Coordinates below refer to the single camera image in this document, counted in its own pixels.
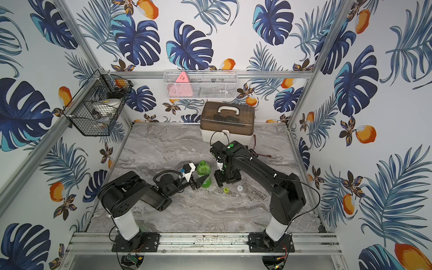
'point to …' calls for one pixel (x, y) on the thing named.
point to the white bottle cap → (239, 188)
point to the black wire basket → (94, 108)
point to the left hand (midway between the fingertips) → (203, 167)
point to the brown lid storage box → (226, 122)
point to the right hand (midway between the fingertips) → (225, 183)
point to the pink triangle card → (181, 87)
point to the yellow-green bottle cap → (226, 189)
